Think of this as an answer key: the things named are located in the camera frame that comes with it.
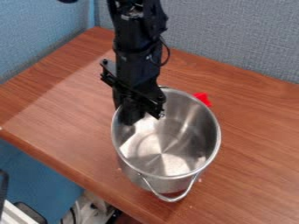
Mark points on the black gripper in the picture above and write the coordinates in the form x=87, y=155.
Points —
x=131, y=75

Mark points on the stainless steel pot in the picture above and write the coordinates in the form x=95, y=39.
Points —
x=165, y=153

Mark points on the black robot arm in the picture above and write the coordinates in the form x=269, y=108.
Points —
x=140, y=21

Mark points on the red plastic block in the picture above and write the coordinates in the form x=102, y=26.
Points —
x=204, y=98

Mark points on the white radiator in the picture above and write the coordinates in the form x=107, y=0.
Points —
x=19, y=213

